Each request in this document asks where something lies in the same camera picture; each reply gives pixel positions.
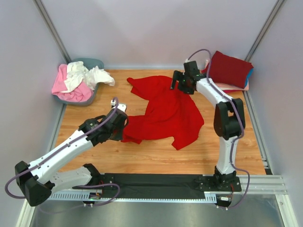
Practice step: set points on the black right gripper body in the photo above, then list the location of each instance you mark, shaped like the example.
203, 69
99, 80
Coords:
183, 85

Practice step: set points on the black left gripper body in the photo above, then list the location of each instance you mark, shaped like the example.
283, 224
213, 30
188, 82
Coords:
117, 134

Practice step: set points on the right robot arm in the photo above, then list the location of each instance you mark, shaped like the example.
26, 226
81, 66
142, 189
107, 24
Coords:
229, 124

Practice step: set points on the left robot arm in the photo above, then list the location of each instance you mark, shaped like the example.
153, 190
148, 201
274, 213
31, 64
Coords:
41, 178

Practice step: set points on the light pink folded t-shirt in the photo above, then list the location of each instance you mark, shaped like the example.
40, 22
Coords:
227, 87

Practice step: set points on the magenta folded t-shirt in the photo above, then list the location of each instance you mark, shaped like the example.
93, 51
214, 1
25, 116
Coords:
228, 91

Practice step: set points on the dark red folded t-shirt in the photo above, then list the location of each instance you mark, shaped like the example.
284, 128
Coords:
230, 71

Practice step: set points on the pink crumpled t-shirt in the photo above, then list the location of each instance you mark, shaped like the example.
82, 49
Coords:
70, 90

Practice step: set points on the blue folded t-shirt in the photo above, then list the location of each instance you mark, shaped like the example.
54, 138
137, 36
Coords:
247, 78

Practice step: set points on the white crumpled t-shirt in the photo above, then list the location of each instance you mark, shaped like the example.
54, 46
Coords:
77, 70

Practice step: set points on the grey laundry basket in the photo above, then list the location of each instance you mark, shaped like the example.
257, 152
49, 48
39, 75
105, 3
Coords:
89, 63

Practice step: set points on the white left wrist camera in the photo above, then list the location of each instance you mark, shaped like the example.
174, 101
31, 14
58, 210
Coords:
116, 104

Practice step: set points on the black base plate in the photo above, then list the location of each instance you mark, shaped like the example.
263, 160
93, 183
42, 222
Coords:
168, 184

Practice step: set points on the perforated cable duct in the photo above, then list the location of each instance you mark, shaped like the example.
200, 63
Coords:
93, 195

